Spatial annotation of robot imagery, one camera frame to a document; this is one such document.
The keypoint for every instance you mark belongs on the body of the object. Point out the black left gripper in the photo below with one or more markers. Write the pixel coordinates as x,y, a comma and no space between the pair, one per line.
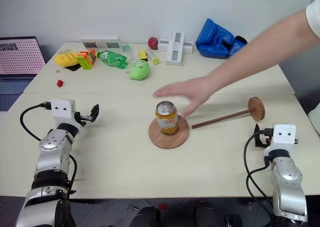
83,118

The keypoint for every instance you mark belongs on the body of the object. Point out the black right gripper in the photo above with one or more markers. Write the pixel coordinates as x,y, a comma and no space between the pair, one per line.
264,140

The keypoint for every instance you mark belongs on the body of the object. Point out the orange soda can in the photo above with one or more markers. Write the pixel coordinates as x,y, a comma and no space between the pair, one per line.
167,119

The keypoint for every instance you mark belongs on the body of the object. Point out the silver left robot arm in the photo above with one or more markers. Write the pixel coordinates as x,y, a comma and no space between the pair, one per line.
53,159

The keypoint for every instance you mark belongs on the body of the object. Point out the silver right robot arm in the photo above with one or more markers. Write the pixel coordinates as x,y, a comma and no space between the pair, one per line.
287,179

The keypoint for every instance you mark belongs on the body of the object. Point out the person's bare forearm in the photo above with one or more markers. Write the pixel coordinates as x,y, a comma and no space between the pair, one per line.
262,47

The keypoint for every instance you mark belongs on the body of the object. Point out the wooden rod with disc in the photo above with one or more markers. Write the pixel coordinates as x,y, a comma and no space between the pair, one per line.
257,109

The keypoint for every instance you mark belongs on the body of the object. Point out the round wooden coaster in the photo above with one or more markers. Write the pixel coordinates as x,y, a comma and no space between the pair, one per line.
170,140

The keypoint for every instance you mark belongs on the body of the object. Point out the person's bare hand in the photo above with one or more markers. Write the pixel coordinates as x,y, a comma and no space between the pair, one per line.
190,92

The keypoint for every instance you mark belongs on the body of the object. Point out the small red toy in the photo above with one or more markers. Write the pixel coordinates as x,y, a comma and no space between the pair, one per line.
60,83

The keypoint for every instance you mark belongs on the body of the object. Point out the orange and green toy box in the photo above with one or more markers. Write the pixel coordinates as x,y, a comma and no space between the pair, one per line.
86,59

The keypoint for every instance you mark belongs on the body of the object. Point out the green plastic bottle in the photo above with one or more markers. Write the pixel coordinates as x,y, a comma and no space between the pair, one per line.
112,59

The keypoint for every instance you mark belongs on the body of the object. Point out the white rounded object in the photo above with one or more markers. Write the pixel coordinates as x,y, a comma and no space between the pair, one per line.
315,123

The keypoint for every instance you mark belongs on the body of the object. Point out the yellow plush banana toy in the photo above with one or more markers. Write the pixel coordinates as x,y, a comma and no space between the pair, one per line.
66,59

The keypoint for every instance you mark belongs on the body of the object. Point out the green plush mango toy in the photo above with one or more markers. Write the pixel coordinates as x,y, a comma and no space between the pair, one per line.
138,70

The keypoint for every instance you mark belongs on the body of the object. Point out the white rectangular box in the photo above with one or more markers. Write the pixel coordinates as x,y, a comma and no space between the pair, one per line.
101,42

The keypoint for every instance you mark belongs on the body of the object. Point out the yellow and black sponge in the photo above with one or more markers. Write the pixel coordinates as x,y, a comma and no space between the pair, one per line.
143,55

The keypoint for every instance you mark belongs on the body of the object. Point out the clear tube with yellow cap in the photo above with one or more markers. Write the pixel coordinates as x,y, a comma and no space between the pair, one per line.
153,57

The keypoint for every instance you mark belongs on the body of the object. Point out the red ball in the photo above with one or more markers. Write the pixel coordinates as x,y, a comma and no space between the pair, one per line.
153,42

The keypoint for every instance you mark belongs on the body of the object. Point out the open laptop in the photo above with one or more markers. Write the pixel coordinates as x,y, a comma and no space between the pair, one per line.
18,59

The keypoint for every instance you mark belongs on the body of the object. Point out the blue boxing glove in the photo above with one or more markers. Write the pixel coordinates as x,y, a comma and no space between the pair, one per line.
215,42

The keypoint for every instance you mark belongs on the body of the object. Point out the white cross-shaped box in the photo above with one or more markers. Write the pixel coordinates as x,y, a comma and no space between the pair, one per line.
176,49

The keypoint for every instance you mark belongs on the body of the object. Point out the white shirt sleeve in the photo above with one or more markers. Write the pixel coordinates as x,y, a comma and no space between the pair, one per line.
314,17

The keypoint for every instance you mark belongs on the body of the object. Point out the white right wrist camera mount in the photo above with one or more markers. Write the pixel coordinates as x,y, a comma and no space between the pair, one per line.
282,137

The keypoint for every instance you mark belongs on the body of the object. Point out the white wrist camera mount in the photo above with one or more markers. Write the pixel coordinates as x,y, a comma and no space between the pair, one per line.
62,109
282,137

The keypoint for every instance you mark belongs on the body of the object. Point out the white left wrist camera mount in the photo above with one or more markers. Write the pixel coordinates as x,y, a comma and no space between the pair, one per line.
62,109

